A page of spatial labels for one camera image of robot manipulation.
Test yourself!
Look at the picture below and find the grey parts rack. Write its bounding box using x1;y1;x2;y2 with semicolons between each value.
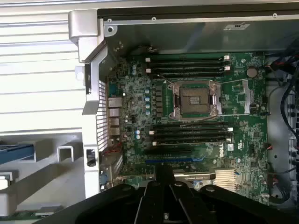
0;133;85;220

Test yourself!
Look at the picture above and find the black expansion slot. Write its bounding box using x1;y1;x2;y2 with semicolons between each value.
143;148;191;156

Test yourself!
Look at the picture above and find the black graphics card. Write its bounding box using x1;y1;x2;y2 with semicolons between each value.
172;171;216;182

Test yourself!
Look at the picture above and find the silver CPU chip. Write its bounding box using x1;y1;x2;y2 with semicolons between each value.
0;175;11;189

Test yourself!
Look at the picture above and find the black power wire bundle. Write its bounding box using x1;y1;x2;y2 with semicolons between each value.
265;52;299;203

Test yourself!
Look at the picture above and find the rear port block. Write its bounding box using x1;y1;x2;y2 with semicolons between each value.
108;97;123;137

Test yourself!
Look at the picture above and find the black RAM slot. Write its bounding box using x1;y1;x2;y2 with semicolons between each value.
149;128;234;135
154;134;231;140
145;67;231;73
151;139;233;146
144;56;231;63
149;72;231;79
154;123;230;129
149;62;231;68

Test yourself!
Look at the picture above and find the green motherboard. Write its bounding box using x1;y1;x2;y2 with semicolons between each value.
107;52;271;206

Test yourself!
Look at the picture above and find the silver chipset heatsink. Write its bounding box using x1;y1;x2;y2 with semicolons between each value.
211;169;237;192

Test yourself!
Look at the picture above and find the CPU socket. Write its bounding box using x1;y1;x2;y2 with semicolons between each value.
172;80;222;118

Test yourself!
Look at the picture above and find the blue expansion slot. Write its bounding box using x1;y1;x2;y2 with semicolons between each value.
144;158;196;164

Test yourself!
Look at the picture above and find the open grey PC case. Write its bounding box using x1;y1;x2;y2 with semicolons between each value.
67;8;299;206

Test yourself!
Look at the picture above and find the green RAM stick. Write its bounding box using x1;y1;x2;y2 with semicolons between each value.
14;210;64;219

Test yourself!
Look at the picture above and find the black CPU power wire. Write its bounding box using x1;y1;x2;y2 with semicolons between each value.
130;43;160;56

